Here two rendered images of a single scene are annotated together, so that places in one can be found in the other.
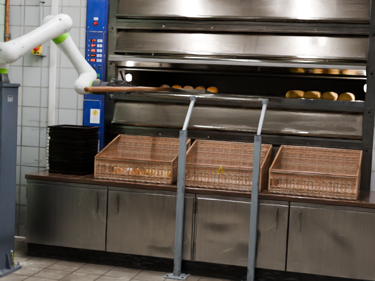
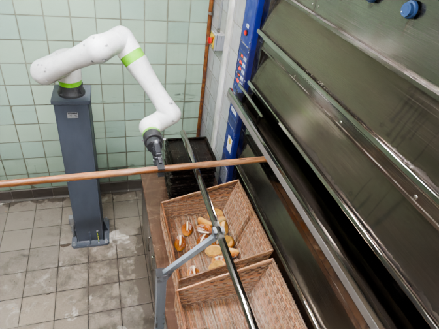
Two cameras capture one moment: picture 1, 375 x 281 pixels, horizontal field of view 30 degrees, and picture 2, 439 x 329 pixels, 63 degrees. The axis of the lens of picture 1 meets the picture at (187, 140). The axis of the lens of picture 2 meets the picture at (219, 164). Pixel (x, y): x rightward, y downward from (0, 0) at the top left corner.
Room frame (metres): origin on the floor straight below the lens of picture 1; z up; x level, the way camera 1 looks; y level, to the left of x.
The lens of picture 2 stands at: (4.06, -0.79, 2.22)
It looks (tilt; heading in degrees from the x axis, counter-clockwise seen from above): 37 degrees down; 54
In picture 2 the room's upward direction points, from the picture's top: 9 degrees clockwise
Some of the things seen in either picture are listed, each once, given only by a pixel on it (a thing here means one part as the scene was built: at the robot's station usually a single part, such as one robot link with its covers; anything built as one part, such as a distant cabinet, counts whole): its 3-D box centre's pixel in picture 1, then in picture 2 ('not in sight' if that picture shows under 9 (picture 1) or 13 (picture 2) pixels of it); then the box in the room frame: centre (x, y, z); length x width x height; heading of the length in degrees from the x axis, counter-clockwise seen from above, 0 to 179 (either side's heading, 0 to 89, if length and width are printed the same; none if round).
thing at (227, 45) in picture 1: (236, 44); (359, 183); (4.96, -0.31, 1.54); 1.79 x 0.11 x 0.19; 75
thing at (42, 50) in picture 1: (38, 48); (217, 40); (5.30, 1.15, 1.46); 0.10 x 0.07 x 0.10; 75
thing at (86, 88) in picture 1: (134, 89); (172, 168); (4.64, 0.36, 1.19); 1.71 x 0.03 x 0.03; 167
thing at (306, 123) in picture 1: (232, 117); (313, 280); (4.96, -0.31, 1.02); 1.79 x 0.11 x 0.19; 75
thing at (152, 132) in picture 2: (98, 87); (153, 139); (4.65, 0.60, 1.20); 0.12 x 0.06 x 0.09; 166
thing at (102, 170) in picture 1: (143, 158); (210, 233); (4.86, 0.30, 0.72); 0.56 x 0.49 x 0.28; 76
